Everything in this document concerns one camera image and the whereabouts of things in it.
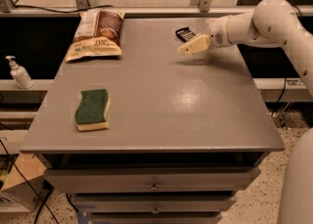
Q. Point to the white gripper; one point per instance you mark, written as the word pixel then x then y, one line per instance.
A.
pixel 217 31

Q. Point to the black rxbar chocolate bar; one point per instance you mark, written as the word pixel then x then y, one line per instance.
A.
pixel 184 34

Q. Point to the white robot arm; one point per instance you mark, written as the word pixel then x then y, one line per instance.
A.
pixel 273 23

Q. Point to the green and yellow sponge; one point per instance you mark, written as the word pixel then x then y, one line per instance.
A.
pixel 93 109

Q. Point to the grey drawer cabinet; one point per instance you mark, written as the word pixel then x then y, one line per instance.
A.
pixel 196 126

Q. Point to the brown white chip bag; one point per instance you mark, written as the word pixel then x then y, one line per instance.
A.
pixel 98 34

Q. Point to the top drawer metal knob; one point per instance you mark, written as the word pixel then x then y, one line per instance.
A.
pixel 154 188

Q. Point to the drawer metal knob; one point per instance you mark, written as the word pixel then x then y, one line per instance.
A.
pixel 154 188
pixel 155 211

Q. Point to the white pump dispenser bottle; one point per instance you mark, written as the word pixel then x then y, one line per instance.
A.
pixel 19 74

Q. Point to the cardboard box on floor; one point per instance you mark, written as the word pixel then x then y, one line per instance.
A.
pixel 19 192

